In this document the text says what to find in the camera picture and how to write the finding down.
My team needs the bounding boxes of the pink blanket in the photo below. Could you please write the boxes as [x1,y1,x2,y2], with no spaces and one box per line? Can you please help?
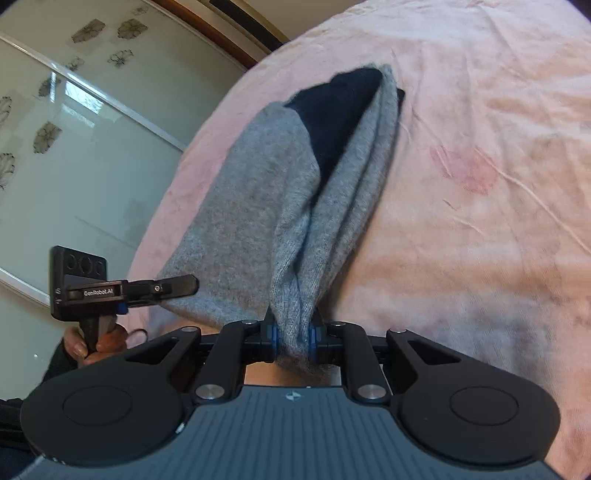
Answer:
[127,0,591,480]

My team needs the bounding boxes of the gold tower air conditioner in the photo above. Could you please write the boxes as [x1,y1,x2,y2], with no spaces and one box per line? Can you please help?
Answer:
[185,0,291,52]

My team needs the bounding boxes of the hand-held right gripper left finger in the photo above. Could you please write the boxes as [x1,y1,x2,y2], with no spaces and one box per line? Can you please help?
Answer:
[122,307,280,404]

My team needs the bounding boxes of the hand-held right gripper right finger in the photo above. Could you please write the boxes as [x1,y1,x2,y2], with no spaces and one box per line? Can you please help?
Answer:
[307,311,463,404]

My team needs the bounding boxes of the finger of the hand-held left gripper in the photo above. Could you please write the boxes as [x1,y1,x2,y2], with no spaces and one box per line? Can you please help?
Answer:
[126,274,200,309]

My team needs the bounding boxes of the person's dark clothing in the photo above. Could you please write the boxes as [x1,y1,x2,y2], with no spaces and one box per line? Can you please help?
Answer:
[0,396,46,480]

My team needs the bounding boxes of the person's left hand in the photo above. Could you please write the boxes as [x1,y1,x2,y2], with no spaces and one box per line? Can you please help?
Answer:
[62,322,149,367]

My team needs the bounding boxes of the grey sweater with navy sleeves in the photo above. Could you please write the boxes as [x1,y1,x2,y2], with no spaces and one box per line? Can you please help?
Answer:
[157,66,407,376]

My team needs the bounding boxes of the glass wardrobe sliding doors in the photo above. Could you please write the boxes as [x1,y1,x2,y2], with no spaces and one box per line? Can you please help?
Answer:
[0,0,262,402]

